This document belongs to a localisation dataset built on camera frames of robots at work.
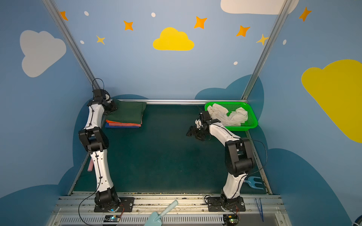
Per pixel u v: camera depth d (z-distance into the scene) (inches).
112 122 40.0
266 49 33.3
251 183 31.5
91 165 33.9
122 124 41.0
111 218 28.2
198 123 34.0
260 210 28.9
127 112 43.7
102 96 33.1
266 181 34.6
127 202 29.7
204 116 30.6
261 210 28.8
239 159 19.4
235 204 27.1
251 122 41.6
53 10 27.3
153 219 27.1
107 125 40.3
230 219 28.2
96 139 25.4
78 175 34.9
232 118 43.6
